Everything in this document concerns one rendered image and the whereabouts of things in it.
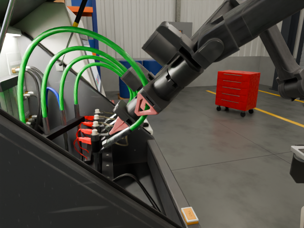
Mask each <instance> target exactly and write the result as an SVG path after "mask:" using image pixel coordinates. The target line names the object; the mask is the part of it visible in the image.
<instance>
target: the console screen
mask: <svg viewBox="0 0 304 228"><path fill-rule="evenodd" d="M79 37H80V40H81V44H82V46H86V47H90V46H89V43H88V40H87V37H86V36H85V35H83V34H80V33H79ZM84 52H85V55H92V52H89V51H84ZM87 61H88V64H89V63H93V62H95V61H94V59H87ZM90 71H91V74H92V77H93V80H94V83H95V86H96V89H97V90H98V91H99V92H100V93H102V84H101V80H100V77H99V74H98V71H97V68H96V66H92V67H90Z"/></svg>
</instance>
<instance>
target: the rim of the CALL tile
mask: <svg viewBox="0 0 304 228"><path fill-rule="evenodd" d="M186 208H191V209H192V207H186ZM186 208H181V210H182V213H183V215H184V217H185V219H186V221H187V222H188V223H190V222H196V221H199V220H198V218H197V216H196V214H195V212H194V211H193V209H192V211H193V213H194V215H195V217H196V219H192V220H188V218H187V216H186V214H185V212H184V210H183V209H186Z"/></svg>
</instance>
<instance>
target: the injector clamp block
mask: <svg viewBox="0 0 304 228"><path fill-rule="evenodd" d="M93 157H94V155H92V159H91V164H88V165H89V166H91V167H92V168H94V169H95V163H94V158H93ZM102 175H104V176H106V177H107V178H109V179H110V180H113V179H114V174H113V159H112V146H110V147H109V148H107V149H106V150H105V151H104V152H103V153H102Z"/></svg>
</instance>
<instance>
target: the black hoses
mask: <svg viewBox="0 0 304 228"><path fill-rule="evenodd" d="M34 69H35V70H36V71H37V72H38V73H40V74H41V76H42V77H43V76H44V74H43V73H42V72H41V71H40V70H39V69H37V68H36V67H33V66H31V67H28V68H26V70H25V71H26V72H28V73H29V74H30V75H31V76H32V78H33V79H34V81H35V84H36V88H37V95H36V94H30V97H31V96H34V97H36V98H37V99H38V110H37V118H36V122H31V123H30V124H31V125H33V124H34V125H35V131H37V132H39V133H44V129H43V122H42V117H43V114H42V105H41V96H40V91H39V85H38V81H37V79H36V77H35V76H34V74H35V75H36V76H37V77H38V79H39V81H40V86H41V89H42V79H41V77H40V75H39V74H38V73H37V72H36V71H35V70H34ZM30 70H31V71H32V72H33V73H34V74H33V73H32V72H31V71H30ZM46 108H47V114H48V107H47V105H46Z"/></svg>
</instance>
